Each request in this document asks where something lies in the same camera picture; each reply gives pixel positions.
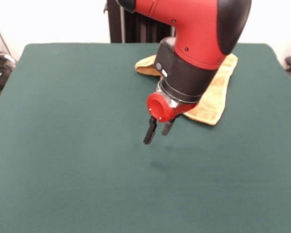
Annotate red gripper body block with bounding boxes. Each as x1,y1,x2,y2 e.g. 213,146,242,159
146,91,200,123

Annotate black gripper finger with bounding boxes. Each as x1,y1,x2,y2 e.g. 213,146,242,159
161,116,180,136
143,116,158,146

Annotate tan terry towel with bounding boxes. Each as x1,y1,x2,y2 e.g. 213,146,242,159
135,54,239,126

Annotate dark green table cloth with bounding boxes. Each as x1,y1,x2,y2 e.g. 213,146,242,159
0,42,291,233

